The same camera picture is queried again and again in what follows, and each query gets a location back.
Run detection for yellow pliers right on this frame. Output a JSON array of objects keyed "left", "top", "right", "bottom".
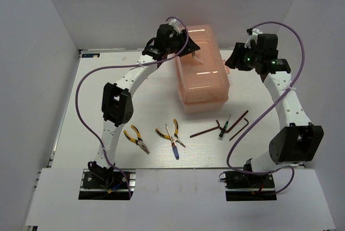
[{"left": 155, "top": 119, "right": 186, "bottom": 148}]

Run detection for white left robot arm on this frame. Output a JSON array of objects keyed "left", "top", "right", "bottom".
[{"left": 88, "top": 22, "right": 200, "bottom": 187}]

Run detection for pink plastic toolbox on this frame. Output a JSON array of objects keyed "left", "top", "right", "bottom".
[{"left": 174, "top": 24, "right": 230, "bottom": 113}]

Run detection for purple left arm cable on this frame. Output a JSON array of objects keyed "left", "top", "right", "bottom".
[{"left": 75, "top": 16, "right": 189, "bottom": 199}]

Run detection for red blue handled screwdriver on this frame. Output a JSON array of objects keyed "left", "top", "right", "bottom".
[{"left": 165, "top": 125, "right": 180, "bottom": 160}]

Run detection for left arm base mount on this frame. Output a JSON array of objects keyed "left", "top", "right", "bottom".
[{"left": 78, "top": 169, "right": 136, "bottom": 201}]

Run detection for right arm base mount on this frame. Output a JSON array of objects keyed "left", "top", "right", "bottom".
[{"left": 219, "top": 171, "right": 277, "bottom": 202}]

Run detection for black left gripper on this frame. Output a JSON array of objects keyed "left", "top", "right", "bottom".
[{"left": 166, "top": 29, "right": 201, "bottom": 58}]

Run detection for brown hex key left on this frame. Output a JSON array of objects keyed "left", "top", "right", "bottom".
[{"left": 189, "top": 120, "right": 220, "bottom": 138}]

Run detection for green black precision screwdriver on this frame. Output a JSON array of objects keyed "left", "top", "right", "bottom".
[{"left": 219, "top": 115, "right": 231, "bottom": 138}]

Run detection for yellow needle-nose pliers left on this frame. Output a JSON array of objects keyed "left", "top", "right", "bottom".
[{"left": 123, "top": 125, "right": 150, "bottom": 154}]

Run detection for brown hex key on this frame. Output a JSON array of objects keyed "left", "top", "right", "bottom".
[
  {"left": 229, "top": 118, "right": 249, "bottom": 141},
  {"left": 225, "top": 110, "right": 249, "bottom": 133},
  {"left": 189, "top": 120, "right": 220, "bottom": 138}
]

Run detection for brown hex key right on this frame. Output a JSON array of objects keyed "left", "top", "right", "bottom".
[{"left": 229, "top": 118, "right": 249, "bottom": 141}]

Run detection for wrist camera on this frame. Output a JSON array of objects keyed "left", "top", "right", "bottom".
[
  {"left": 245, "top": 28, "right": 263, "bottom": 48},
  {"left": 167, "top": 18, "right": 181, "bottom": 34}
]

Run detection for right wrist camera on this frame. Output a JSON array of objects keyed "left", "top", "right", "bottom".
[{"left": 245, "top": 28, "right": 263, "bottom": 48}]

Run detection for brown hex key middle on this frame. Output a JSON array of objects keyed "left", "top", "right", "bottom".
[{"left": 225, "top": 110, "right": 249, "bottom": 133}]

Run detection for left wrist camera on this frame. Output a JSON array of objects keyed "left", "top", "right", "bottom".
[{"left": 167, "top": 18, "right": 181, "bottom": 34}]

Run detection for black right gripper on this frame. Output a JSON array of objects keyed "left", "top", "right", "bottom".
[{"left": 225, "top": 42, "right": 262, "bottom": 71}]

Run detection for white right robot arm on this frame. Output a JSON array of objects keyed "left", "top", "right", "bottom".
[{"left": 225, "top": 29, "right": 324, "bottom": 187}]

